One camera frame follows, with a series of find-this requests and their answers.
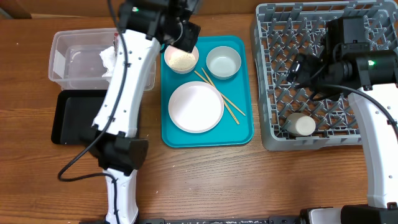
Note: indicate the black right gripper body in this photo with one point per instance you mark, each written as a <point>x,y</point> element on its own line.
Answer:
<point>305,71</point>

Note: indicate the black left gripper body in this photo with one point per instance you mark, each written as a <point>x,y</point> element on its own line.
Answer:
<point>182,36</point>

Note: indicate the pink bowl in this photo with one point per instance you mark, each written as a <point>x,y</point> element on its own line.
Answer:
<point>170,49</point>

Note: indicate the white paper cup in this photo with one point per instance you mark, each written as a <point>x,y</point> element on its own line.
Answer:
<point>300,124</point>

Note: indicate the red snack wrapper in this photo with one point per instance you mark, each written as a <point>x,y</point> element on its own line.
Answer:
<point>116,43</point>

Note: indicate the white napkin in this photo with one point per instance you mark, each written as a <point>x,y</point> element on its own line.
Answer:
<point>108,58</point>

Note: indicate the pile of rice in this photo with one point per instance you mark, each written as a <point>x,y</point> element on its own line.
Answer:
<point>182,60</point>

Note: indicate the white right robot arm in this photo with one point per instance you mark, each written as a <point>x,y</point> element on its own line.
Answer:
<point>368,79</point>

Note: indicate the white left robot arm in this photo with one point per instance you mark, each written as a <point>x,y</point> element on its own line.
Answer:
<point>144,29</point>

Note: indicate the grey dishwasher rack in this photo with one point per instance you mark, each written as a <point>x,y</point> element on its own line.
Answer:
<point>279,31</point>

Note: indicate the wooden chopstick lower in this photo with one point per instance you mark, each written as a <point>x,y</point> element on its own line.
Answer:
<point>227,105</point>

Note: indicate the wooden chopstick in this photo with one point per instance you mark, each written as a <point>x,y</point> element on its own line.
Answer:
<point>227,105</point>
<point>227,99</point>

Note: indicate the wooden chopstick upper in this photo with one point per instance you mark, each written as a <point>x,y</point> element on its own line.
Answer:
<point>227,99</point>

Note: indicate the grey-green bowl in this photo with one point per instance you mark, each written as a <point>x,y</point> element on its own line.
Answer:
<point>223,62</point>

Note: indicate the teal plastic tray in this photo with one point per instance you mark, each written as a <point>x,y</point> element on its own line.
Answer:
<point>237,89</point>

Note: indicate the white round plate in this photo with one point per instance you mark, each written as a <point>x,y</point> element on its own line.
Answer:
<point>196,107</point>

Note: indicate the clear plastic bin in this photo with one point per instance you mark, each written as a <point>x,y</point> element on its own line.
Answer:
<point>75,62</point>

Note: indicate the black tray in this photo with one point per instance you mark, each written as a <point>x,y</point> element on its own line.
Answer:
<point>74,113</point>

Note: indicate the black rail at table edge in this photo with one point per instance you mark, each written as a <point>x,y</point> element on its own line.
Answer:
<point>269,220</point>

